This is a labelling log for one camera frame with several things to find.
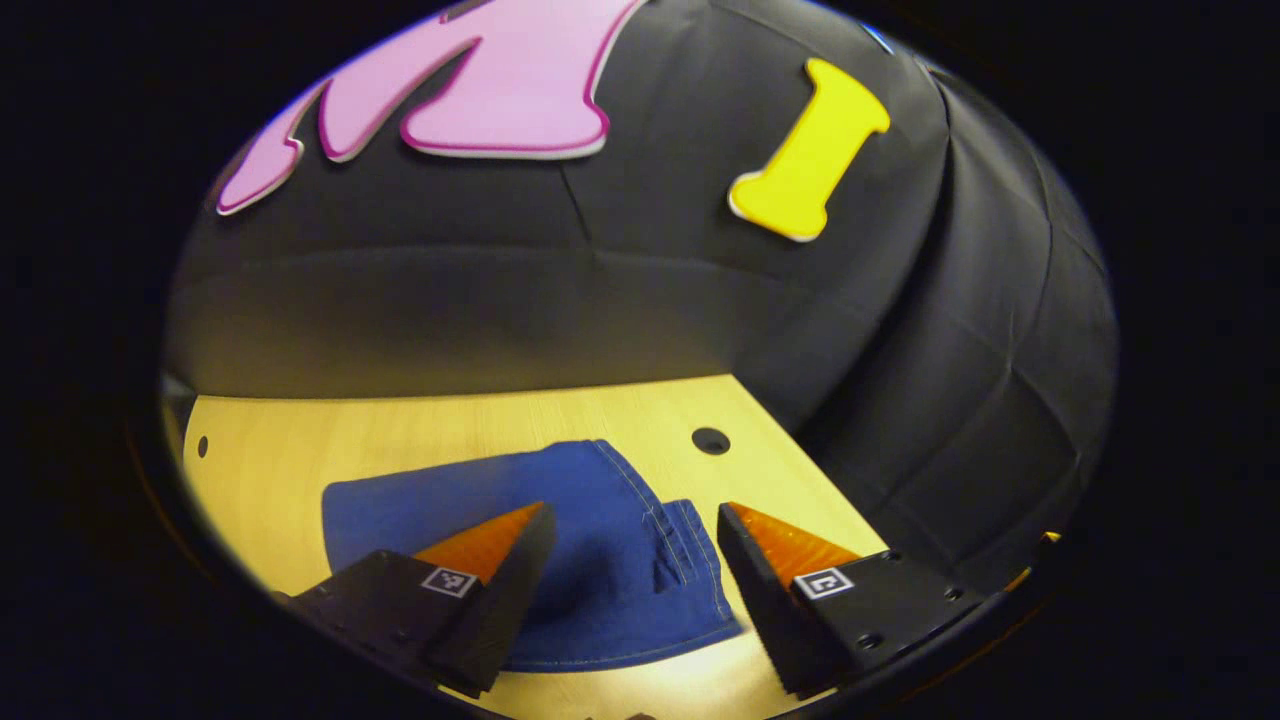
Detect blue jeans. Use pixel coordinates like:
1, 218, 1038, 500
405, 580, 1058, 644
320, 440, 746, 673

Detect black backdrop cloth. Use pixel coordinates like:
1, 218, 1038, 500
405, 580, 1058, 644
165, 0, 1119, 591

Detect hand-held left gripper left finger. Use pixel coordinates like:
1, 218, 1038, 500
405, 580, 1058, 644
276, 500, 559, 699

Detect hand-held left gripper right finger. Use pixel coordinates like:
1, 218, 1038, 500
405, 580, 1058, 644
716, 500, 1003, 699

